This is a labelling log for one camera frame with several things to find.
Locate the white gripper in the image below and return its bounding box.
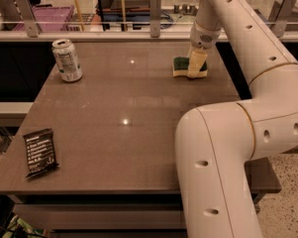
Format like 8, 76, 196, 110
187, 21, 222, 78

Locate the green and yellow sponge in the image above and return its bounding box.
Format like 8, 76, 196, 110
172, 57, 208, 78

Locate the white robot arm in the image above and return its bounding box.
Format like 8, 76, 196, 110
175, 0, 298, 238

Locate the silver 7up soda can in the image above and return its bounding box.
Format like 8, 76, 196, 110
52, 39, 82, 82

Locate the purple plastic crate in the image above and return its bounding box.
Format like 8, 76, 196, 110
12, 5, 75, 33

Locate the black snack bar packet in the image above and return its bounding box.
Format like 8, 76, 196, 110
23, 128, 58, 178

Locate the middle metal railing post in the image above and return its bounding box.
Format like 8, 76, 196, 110
149, 0, 161, 38

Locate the metal railing post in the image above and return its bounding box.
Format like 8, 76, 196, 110
271, 0, 297, 38
15, 0, 41, 38
149, 0, 161, 38

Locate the right metal railing post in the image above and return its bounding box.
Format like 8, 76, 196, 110
271, 0, 297, 38

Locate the yellow broom handle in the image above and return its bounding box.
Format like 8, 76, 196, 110
73, 0, 85, 32

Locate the left metal railing post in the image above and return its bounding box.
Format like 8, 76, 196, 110
15, 0, 41, 38

